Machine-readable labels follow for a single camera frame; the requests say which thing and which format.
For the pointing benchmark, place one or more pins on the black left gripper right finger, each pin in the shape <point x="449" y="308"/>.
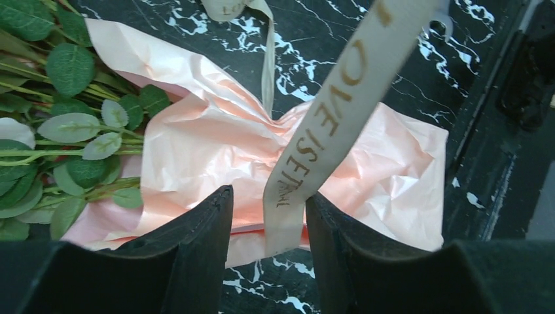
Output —
<point x="359" y="270"/>

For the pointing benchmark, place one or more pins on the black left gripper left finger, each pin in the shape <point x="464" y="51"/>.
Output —
<point x="176" y="268"/>

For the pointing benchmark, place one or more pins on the pink rose bouquet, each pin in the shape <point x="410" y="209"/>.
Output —
<point x="66" y="121"/>

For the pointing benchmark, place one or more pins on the pink wrapping paper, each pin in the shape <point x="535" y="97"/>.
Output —
<point x="392" y="179"/>

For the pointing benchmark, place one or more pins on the cream ribbon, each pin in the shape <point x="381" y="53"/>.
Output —
<point x="347" y="99"/>

